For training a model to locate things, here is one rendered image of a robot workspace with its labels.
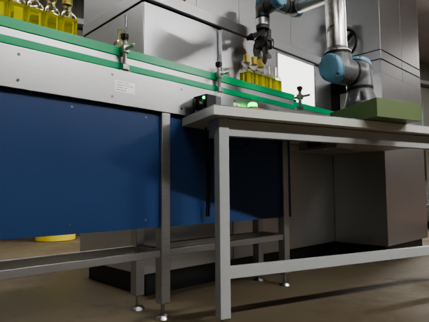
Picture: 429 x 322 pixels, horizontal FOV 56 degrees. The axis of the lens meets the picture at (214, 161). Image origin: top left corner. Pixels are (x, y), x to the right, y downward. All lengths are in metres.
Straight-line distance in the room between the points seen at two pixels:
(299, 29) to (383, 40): 0.57
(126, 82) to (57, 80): 0.24
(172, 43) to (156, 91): 0.56
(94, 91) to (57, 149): 0.23
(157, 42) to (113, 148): 0.73
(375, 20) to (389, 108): 1.38
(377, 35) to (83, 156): 2.24
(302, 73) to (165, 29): 1.10
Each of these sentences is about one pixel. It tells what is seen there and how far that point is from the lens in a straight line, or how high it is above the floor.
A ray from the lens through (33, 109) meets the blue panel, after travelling 1.33.
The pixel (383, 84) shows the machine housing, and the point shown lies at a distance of 2.98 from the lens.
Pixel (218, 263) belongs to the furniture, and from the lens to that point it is 1.43.
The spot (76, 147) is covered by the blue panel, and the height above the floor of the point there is 0.60.
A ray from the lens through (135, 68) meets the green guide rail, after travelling 1.53.
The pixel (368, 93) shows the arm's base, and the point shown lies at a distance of 1.90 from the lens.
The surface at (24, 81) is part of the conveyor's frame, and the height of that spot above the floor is 0.78.
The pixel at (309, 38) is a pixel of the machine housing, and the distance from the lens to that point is 3.00.
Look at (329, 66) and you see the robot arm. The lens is 1.83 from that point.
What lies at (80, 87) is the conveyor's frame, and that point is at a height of 0.79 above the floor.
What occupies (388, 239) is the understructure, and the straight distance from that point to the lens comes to 2.89.
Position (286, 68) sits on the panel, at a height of 1.22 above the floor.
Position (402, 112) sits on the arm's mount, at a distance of 1.86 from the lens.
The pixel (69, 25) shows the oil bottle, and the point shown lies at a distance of 1.57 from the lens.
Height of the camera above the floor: 0.46
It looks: 4 degrees up
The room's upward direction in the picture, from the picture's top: straight up
